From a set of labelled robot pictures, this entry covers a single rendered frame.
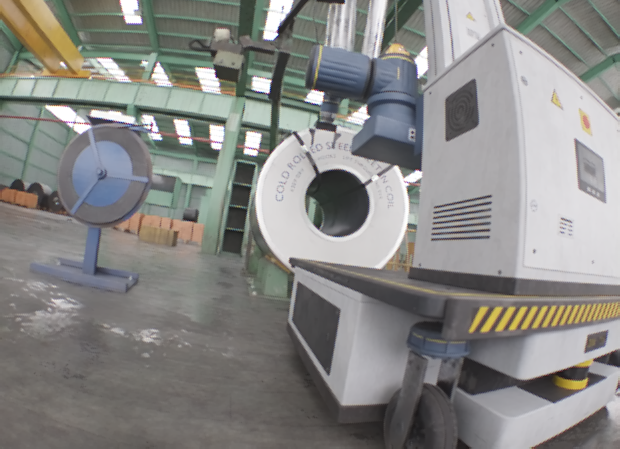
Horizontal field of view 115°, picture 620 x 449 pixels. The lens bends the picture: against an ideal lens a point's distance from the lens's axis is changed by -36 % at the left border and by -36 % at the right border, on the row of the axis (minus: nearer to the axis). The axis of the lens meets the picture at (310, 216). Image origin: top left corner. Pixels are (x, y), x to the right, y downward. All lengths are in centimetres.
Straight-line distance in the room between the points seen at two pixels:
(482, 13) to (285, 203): 168
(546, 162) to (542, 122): 8
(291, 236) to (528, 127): 179
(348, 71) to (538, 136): 80
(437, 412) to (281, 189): 187
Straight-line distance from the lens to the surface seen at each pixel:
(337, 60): 124
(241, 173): 869
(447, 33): 123
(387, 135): 110
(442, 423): 52
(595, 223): 81
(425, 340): 49
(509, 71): 67
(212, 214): 675
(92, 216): 199
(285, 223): 213
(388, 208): 240
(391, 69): 129
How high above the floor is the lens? 38
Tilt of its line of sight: 7 degrees up
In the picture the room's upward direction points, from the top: 8 degrees clockwise
